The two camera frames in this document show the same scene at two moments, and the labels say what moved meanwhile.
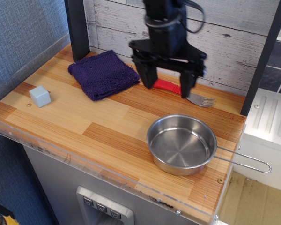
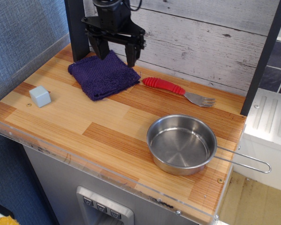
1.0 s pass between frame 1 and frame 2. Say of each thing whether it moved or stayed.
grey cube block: stayed
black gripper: moved
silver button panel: stayed
